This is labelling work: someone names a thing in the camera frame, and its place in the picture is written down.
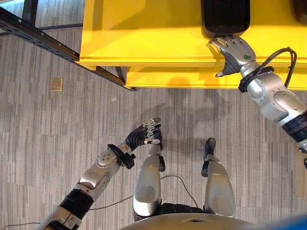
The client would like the black sole-shaped part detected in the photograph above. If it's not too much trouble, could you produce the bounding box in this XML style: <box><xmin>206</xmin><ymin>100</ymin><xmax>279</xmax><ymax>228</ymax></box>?
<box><xmin>201</xmin><ymin>0</ymin><xmax>251</xmax><ymax>39</ymax></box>

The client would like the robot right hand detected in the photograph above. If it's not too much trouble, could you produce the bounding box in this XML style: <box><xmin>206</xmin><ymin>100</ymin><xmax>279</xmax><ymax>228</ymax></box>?
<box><xmin>208</xmin><ymin>35</ymin><xmax>257</xmax><ymax>78</ymax></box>

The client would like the robot leg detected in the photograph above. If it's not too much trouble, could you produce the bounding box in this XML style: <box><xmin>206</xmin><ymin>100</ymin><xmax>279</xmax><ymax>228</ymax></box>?
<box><xmin>132</xmin><ymin>128</ymin><xmax>166</xmax><ymax>222</ymax></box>
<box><xmin>201</xmin><ymin>138</ymin><xmax>237</xmax><ymax>218</ymax></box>

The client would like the robot right leg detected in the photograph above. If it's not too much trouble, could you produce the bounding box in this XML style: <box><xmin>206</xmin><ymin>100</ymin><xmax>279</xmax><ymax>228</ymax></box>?
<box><xmin>201</xmin><ymin>138</ymin><xmax>237</xmax><ymax>218</ymax></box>

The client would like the brass floor plate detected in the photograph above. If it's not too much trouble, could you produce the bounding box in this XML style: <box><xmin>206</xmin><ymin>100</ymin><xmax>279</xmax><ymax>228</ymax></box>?
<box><xmin>50</xmin><ymin>78</ymin><xmax>63</xmax><ymax>92</ymax></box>

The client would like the thin black floor cable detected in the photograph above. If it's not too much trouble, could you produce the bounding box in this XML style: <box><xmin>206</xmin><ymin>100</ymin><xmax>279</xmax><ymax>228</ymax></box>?
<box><xmin>88</xmin><ymin>174</ymin><xmax>200</xmax><ymax>211</ymax></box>
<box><xmin>0</xmin><ymin>222</ymin><xmax>41</xmax><ymax>230</ymax></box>

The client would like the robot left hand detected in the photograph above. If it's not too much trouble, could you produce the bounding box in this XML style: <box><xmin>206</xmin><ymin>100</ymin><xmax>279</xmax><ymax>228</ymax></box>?
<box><xmin>123</xmin><ymin>117</ymin><xmax>163</xmax><ymax>152</ymax></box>

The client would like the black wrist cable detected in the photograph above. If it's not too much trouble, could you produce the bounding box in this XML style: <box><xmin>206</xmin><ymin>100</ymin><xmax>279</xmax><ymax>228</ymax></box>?
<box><xmin>257</xmin><ymin>47</ymin><xmax>298</xmax><ymax>88</ymax></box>

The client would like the robot left leg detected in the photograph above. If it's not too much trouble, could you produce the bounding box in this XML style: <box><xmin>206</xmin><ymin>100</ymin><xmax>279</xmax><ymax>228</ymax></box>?
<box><xmin>132</xmin><ymin>128</ymin><xmax>166</xmax><ymax>222</ymax></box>

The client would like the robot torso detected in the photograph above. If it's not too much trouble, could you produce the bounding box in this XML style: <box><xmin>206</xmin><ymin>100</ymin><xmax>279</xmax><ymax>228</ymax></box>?
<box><xmin>119</xmin><ymin>203</ymin><xmax>307</xmax><ymax>230</ymax></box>

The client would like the black metal rack frame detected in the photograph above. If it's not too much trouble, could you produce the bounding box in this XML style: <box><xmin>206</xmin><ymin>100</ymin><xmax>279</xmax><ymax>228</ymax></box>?
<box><xmin>0</xmin><ymin>0</ymin><xmax>137</xmax><ymax>92</ymax></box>

